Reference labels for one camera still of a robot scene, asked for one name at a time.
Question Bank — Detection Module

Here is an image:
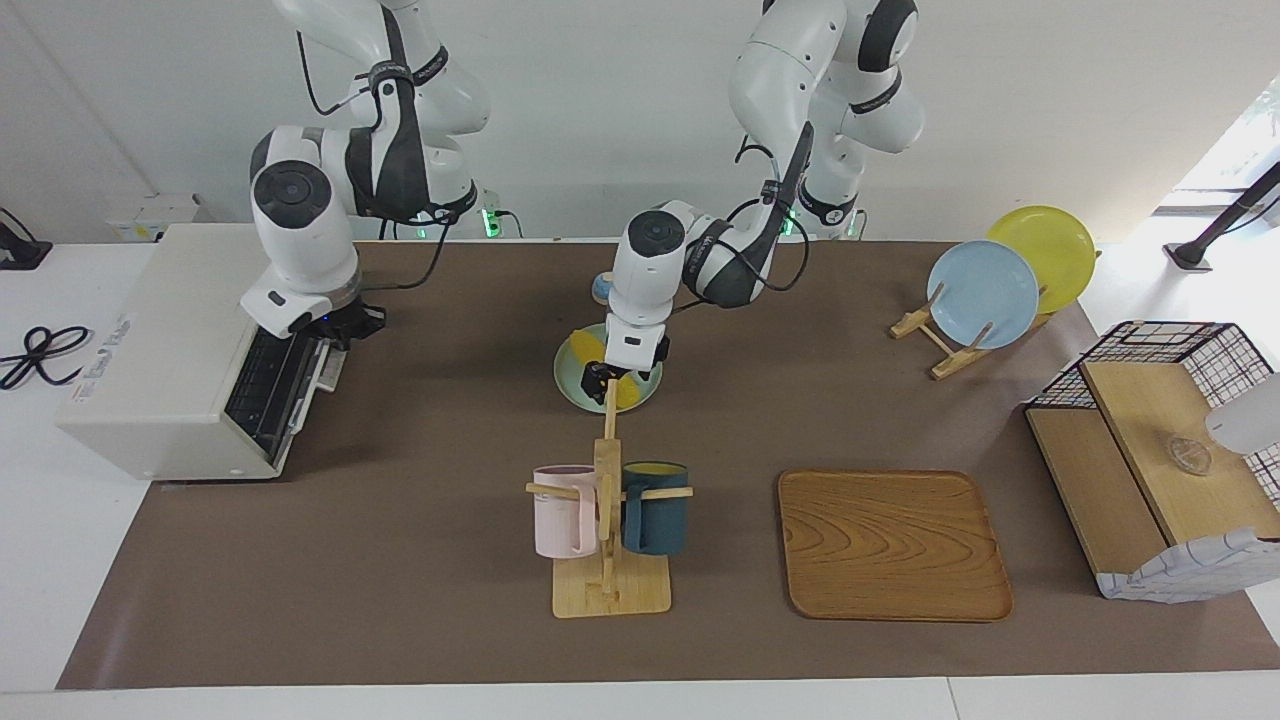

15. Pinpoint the white checked cloth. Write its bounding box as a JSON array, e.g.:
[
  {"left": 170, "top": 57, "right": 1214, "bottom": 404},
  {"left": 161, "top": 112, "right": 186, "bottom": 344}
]
[{"left": 1095, "top": 527, "right": 1280, "bottom": 604}]

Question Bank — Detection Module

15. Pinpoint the wooden mug tree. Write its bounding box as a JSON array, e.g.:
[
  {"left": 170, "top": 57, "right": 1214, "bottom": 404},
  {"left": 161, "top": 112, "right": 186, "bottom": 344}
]
[{"left": 527, "top": 378, "right": 694, "bottom": 619}]

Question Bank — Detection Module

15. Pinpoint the wooden plate rack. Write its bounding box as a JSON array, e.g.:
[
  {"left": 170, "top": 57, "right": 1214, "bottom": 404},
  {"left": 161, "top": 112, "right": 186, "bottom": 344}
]
[{"left": 890, "top": 283, "right": 1056, "bottom": 381}]

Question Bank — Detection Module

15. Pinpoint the brown table mat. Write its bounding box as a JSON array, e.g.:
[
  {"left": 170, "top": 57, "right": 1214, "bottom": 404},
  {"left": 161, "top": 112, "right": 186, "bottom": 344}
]
[{"left": 57, "top": 240, "right": 1280, "bottom": 691}]

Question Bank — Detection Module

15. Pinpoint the wooden shelf with wire basket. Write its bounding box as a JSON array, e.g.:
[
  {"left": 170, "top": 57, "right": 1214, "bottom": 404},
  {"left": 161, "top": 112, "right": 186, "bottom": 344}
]
[{"left": 1025, "top": 321, "right": 1280, "bottom": 603}]

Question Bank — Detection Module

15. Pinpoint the yellow corn cob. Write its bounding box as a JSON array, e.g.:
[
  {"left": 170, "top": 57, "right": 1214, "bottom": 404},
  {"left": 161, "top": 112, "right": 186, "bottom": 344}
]
[{"left": 570, "top": 333, "right": 643, "bottom": 411}]

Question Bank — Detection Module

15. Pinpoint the black tripod stand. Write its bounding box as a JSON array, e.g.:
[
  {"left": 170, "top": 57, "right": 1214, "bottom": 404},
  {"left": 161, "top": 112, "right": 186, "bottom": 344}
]
[{"left": 1165, "top": 160, "right": 1280, "bottom": 271}]

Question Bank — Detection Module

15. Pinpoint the pink mug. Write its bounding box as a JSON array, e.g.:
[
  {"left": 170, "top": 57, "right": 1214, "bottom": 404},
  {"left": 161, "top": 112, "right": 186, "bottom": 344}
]
[{"left": 532, "top": 464, "right": 601, "bottom": 559}]

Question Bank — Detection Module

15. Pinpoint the white cylindrical object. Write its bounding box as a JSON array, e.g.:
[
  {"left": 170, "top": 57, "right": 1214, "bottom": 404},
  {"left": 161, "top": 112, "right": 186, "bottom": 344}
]
[{"left": 1205, "top": 372, "right": 1280, "bottom": 456}]

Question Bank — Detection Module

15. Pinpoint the black coiled cable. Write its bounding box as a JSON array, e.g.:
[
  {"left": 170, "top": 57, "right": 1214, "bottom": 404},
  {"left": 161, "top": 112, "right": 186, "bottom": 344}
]
[{"left": 0, "top": 325, "right": 96, "bottom": 391}]

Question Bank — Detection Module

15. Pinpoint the light blue plate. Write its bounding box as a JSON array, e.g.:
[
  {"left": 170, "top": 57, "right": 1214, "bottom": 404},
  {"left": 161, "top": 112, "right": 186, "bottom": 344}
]
[{"left": 926, "top": 241, "right": 1041, "bottom": 350}]

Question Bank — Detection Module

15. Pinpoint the dark teal mug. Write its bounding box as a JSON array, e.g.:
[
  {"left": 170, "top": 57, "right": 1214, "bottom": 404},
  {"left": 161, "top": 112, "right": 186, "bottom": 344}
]
[{"left": 620, "top": 461, "right": 690, "bottom": 557}]

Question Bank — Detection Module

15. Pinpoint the black stand base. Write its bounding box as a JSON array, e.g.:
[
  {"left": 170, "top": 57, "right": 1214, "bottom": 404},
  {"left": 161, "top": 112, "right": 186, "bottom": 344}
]
[{"left": 0, "top": 208, "right": 53, "bottom": 271}]

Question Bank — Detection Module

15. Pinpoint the glass oven door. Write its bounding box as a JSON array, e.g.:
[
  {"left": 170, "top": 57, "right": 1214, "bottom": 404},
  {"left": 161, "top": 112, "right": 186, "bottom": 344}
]
[{"left": 225, "top": 320, "right": 348, "bottom": 473}]

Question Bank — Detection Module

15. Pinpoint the yellow plate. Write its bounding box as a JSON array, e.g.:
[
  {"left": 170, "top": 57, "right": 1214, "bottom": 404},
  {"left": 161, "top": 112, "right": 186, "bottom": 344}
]
[{"left": 987, "top": 205, "right": 1098, "bottom": 316}]

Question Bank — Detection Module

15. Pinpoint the white toaster oven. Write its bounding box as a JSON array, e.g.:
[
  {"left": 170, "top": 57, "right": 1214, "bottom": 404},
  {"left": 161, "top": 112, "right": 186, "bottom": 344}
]
[{"left": 57, "top": 223, "right": 348, "bottom": 481}]

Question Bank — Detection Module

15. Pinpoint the small clear glass lid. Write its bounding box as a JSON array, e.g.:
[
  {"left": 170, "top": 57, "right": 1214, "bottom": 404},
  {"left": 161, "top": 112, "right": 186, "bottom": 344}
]
[{"left": 1165, "top": 435, "right": 1213, "bottom": 476}]

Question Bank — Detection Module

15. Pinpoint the pale green plate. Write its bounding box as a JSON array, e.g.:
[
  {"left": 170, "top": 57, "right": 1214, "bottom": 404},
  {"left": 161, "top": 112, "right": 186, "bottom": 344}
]
[{"left": 553, "top": 322, "right": 663, "bottom": 414}]

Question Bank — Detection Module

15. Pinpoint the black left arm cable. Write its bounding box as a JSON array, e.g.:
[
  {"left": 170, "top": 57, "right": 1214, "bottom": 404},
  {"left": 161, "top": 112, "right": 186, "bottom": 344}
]
[{"left": 735, "top": 120, "right": 813, "bottom": 301}]

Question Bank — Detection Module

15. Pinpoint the wooden tray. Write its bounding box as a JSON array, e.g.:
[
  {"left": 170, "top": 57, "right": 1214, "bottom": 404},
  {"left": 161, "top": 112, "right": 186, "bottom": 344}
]
[{"left": 777, "top": 469, "right": 1014, "bottom": 623}]

